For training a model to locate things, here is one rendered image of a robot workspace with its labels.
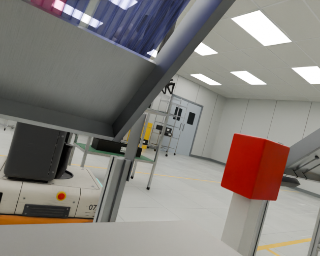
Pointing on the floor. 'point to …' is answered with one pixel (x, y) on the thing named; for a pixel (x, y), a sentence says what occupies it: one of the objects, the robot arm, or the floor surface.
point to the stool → (2, 124)
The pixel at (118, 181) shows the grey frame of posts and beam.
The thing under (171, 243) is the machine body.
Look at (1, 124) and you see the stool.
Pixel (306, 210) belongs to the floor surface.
